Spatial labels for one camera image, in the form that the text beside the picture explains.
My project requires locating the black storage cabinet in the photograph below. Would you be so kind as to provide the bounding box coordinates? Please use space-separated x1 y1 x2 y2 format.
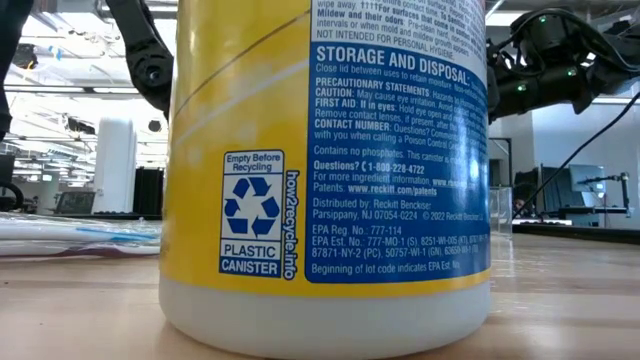
132 166 165 216

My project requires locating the black computer monitor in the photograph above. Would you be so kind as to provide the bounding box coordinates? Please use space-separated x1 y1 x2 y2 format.
513 165 572 217

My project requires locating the clear plastic holder cup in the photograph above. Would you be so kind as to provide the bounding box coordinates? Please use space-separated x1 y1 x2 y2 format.
488 186 514 236

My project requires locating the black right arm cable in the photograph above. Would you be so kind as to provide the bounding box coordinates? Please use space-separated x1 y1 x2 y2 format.
514 91 640 217

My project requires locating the black ceiling camera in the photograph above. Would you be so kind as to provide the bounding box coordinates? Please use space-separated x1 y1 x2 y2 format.
10 43 39 70

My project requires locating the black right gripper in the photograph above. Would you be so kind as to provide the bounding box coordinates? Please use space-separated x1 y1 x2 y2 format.
487 64 594 124

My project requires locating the dark laptop screen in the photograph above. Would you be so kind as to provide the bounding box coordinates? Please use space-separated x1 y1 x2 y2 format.
53 190 96 215

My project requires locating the blue toothbrush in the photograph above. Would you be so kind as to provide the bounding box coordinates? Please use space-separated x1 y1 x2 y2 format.
0 219 162 246

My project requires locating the white pillar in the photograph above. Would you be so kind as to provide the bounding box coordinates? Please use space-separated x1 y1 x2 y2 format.
92 118 138 215

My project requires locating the lit computer monitor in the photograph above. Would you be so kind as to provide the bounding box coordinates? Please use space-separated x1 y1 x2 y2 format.
569 164 607 195

